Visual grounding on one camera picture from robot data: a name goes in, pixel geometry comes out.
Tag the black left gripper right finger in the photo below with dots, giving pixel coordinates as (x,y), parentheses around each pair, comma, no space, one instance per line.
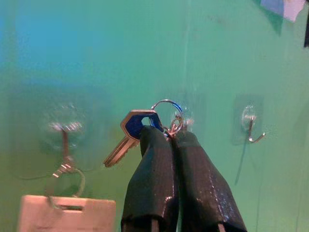
(205,188)

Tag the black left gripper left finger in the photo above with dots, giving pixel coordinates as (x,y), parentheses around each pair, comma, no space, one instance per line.
(152,183)

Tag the silver key with blue head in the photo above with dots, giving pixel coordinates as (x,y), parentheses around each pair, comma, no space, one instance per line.
(131,131)

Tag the white plastic key tag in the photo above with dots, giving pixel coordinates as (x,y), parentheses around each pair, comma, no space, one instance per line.
(67,215)

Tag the white and blue paper sheet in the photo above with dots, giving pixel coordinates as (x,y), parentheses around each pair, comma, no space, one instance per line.
(282,7)

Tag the clear adhesive wall hook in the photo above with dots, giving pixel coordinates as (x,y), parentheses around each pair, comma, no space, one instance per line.
(64,130)
(251,120)
(188,116)

